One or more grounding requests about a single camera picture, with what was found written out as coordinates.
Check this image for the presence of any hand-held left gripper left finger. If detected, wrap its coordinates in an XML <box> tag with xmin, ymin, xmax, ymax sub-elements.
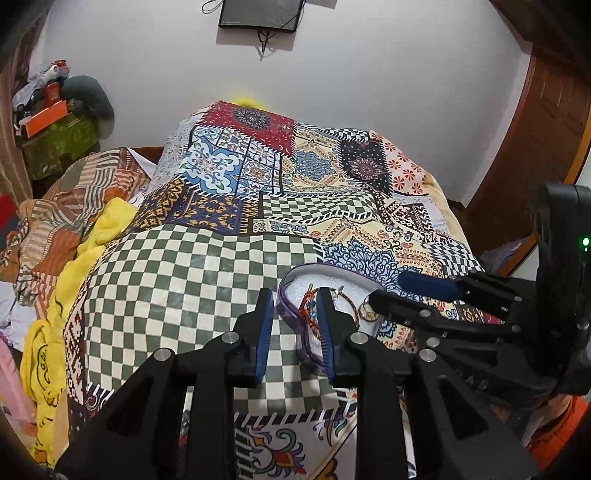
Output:
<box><xmin>55</xmin><ymin>287</ymin><xmax>278</xmax><ymax>480</ymax></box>

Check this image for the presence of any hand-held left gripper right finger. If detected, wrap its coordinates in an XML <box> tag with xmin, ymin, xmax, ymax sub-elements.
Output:
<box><xmin>315</xmin><ymin>287</ymin><xmax>539</xmax><ymax>480</ymax></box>

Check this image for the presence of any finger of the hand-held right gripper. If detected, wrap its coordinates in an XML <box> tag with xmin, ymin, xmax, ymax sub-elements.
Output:
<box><xmin>368</xmin><ymin>289</ymin><xmax>509</xmax><ymax>348</ymax></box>
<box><xmin>398</xmin><ymin>270</ymin><xmax>537</xmax><ymax>325</ymax></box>

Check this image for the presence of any red braided bracelet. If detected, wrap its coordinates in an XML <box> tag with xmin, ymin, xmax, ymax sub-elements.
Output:
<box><xmin>297</xmin><ymin>287</ymin><xmax>325</xmax><ymax>343</ymax></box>

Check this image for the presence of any brown beaded bracelet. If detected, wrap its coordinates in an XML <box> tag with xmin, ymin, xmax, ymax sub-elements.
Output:
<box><xmin>331</xmin><ymin>285</ymin><xmax>364</xmax><ymax>331</ymax></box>

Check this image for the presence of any purple heart-shaped jewelry box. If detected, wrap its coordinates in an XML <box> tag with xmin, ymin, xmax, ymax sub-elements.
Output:
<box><xmin>276</xmin><ymin>263</ymin><xmax>399</xmax><ymax>373</ymax></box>

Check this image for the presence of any patchwork printed blanket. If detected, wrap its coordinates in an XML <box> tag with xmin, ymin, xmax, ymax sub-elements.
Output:
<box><xmin>62</xmin><ymin>99</ymin><xmax>486</xmax><ymax>480</ymax></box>

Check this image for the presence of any brown wooden door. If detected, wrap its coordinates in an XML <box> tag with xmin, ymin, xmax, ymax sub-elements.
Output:
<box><xmin>462</xmin><ymin>44</ymin><xmax>591</xmax><ymax>260</ymax></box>

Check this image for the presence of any yellow cloth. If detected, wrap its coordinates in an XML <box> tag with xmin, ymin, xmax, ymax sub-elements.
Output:
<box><xmin>20</xmin><ymin>198</ymin><xmax>139</xmax><ymax>468</ymax></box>

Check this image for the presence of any yellow pillow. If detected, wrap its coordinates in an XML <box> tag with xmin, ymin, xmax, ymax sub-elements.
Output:
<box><xmin>230</xmin><ymin>94</ymin><xmax>269</xmax><ymax>112</ymax></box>

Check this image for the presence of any orange striped blanket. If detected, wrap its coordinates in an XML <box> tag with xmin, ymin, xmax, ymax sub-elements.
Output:
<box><xmin>0</xmin><ymin>147</ymin><xmax>160</xmax><ymax>306</ymax></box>

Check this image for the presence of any pink plush toy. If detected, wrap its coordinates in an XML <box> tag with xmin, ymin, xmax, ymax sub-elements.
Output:
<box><xmin>0</xmin><ymin>340</ymin><xmax>34</xmax><ymax>426</ymax></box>

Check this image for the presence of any green cabinet with clutter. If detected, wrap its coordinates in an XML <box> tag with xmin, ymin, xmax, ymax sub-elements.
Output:
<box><xmin>21</xmin><ymin>115</ymin><xmax>101</xmax><ymax>182</ymax></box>

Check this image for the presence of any red and grey box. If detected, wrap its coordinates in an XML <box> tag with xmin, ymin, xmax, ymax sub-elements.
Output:
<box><xmin>0</xmin><ymin>194</ymin><xmax>20</xmax><ymax>251</ymax></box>

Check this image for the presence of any grey-green cushion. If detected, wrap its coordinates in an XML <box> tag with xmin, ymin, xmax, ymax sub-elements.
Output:
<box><xmin>62</xmin><ymin>75</ymin><xmax>116</xmax><ymax>136</ymax></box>

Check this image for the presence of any orange box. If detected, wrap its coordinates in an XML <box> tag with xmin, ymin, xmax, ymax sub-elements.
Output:
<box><xmin>20</xmin><ymin>99</ymin><xmax>71</xmax><ymax>140</ymax></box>

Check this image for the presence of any brown striped curtain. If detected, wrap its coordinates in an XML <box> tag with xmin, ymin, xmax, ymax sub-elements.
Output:
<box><xmin>0</xmin><ymin>9</ymin><xmax>49</xmax><ymax>200</ymax></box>

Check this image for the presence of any pile of clothes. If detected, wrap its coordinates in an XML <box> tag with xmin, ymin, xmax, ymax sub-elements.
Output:
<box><xmin>11</xmin><ymin>59</ymin><xmax>75</xmax><ymax>126</ymax></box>

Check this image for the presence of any black monitor cable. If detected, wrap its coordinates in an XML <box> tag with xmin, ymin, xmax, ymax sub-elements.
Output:
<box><xmin>255</xmin><ymin>28</ymin><xmax>279</xmax><ymax>60</ymax></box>

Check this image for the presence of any small black wall monitor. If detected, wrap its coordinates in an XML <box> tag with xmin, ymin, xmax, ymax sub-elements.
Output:
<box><xmin>217</xmin><ymin>0</ymin><xmax>306</xmax><ymax>34</ymax></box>

